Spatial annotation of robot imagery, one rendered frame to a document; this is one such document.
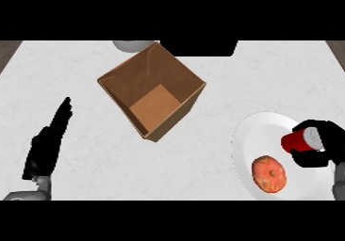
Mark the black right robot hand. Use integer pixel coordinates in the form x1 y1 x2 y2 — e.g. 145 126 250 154
289 119 345 169

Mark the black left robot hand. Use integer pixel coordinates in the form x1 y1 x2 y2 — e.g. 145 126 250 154
21 96 74 182

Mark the red can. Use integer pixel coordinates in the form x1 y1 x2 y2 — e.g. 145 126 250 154
280 126 326 154

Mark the white plate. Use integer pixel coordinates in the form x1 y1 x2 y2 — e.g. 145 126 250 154
231 111 338 201

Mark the brown cardboard box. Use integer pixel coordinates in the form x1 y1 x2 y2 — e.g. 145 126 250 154
96 40 207 143

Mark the orange fruit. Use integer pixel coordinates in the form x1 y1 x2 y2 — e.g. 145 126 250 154
250 154 287 194

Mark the grey bowl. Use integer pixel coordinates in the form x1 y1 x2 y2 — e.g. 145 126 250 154
111 40 155 54

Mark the black appliance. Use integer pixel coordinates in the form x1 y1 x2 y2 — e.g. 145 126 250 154
158 40 240 58

